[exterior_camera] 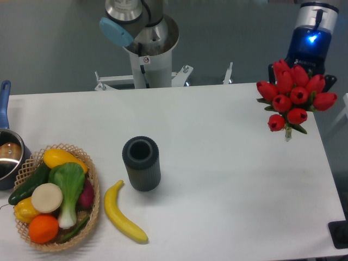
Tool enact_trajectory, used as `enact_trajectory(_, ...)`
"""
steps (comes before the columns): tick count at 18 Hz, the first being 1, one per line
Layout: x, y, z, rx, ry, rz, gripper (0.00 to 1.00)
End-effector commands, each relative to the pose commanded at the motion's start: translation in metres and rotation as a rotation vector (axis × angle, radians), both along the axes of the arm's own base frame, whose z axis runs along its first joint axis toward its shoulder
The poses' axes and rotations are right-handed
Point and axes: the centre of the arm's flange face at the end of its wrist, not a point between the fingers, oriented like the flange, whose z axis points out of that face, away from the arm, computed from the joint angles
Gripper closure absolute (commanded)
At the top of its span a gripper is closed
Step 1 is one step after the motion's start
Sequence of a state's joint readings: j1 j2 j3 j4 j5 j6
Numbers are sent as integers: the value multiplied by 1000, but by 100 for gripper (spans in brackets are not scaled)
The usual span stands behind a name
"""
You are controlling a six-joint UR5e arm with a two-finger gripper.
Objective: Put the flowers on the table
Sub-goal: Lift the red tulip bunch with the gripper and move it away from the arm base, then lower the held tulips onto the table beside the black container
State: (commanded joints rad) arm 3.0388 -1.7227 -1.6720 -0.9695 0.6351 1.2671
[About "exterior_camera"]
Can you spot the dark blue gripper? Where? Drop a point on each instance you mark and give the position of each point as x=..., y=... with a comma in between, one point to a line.
x=308, y=48

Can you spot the red tulip bouquet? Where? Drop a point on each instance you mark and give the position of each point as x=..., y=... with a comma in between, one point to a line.
x=295, y=94

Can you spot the black device at table edge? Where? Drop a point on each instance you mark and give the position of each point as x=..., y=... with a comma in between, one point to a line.
x=338, y=232

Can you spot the dark grey ribbed vase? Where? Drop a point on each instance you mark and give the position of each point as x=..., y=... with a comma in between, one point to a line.
x=140, y=155

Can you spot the yellow banana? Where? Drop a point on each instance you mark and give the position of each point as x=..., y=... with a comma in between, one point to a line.
x=118, y=219

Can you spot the purple red radish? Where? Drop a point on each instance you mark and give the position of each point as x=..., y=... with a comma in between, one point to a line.
x=86, y=198

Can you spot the green bok choy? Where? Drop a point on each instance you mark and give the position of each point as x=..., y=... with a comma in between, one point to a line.
x=70, y=178

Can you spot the yellow squash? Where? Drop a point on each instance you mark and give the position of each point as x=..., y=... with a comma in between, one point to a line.
x=54, y=157

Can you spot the woven wicker basket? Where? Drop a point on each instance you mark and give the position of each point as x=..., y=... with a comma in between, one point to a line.
x=86, y=209

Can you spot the green cucumber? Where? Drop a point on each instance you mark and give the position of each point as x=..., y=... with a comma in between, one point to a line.
x=25, y=190

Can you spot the beige round bread slice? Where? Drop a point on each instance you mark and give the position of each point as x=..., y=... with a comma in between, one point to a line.
x=47, y=198

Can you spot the green bean pod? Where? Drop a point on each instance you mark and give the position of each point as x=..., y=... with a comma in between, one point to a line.
x=75, y=231

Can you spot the orange fruit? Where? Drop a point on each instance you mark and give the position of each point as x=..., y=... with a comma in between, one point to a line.
x=43, y=228

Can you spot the yellow bell pepper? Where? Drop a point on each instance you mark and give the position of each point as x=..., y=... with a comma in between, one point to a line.
x=25, y=211

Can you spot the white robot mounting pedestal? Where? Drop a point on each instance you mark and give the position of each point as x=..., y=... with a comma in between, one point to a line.
x=148, y=72

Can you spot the blue handled saucepan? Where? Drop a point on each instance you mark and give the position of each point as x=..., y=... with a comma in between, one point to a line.
x=14, y=152

